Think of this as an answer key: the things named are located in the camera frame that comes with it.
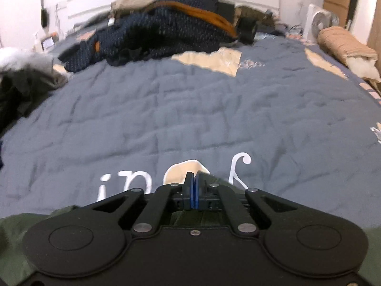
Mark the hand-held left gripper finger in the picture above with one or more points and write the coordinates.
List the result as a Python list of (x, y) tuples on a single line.
[(189, 193), (196, 195)]

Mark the dark green t-shirt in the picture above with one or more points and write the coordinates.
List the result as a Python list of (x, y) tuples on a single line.
[(15, 238)]

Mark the grey quilted printed blanket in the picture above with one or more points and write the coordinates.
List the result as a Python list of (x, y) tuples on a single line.
[(178, 110)]

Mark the navy dotted jacket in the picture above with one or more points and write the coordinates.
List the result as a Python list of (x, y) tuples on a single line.
[(148, 32)]

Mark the small black bag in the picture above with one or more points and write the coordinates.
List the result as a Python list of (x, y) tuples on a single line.
[(247, 29)]

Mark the olive camouflage garment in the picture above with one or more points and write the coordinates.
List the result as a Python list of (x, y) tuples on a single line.
[(262, 16)]

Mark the beige garment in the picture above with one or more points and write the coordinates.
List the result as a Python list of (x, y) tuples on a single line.
[(131, 0)]

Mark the beige knit covered pillow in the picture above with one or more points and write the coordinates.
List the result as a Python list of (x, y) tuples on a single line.
[(339, 41)]

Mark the white box fan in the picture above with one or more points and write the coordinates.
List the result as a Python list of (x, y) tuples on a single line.
[(321, 20)]

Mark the white crumpled garment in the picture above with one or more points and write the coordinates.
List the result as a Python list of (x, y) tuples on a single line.
[(18, 59)]

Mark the black hairbrush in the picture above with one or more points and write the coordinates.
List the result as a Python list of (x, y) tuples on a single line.
[(44, 18)]

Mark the beige curtain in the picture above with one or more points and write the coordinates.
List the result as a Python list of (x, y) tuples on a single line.
[(375, 32)]

